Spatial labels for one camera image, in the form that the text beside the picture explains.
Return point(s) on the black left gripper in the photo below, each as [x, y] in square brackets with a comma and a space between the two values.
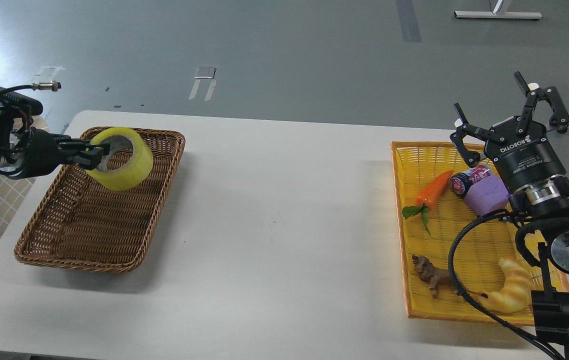
[43, 154]

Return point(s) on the white table leg base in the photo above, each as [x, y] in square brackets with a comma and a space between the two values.
[498, 11]

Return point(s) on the toy croissant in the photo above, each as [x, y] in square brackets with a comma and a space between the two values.
[515, 294]

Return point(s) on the orange toy carrot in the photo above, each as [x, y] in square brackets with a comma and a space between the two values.
[427, 199]

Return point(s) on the brown wicker basket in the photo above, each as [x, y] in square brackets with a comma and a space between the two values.
[81, 225]

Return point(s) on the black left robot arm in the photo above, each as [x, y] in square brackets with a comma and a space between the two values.
[17, 117]

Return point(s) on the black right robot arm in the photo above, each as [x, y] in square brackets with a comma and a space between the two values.
[541, 215]

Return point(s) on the brown toy lion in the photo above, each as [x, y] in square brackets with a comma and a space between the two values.
[430, 274]

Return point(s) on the yellow plastic basket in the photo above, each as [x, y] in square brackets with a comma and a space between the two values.
[476, 261]

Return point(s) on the yellow tape roll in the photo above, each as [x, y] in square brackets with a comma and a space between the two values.
[133, 171]

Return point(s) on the purple foam block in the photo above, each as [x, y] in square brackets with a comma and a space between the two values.
[486, 196]

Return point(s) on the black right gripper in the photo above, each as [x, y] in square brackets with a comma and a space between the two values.
[524, 155]

